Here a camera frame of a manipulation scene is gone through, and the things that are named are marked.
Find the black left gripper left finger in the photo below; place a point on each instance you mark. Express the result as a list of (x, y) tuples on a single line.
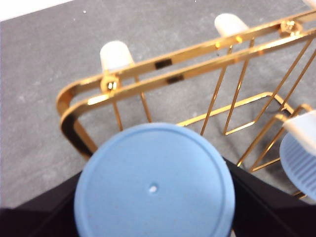
[(37, 219)]

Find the blue ribbed cup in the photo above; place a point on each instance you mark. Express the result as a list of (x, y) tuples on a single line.
[(298, 170), (153, 185)]

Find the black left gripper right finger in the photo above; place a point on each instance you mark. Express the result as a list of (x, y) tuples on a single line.
[(266, 212)]

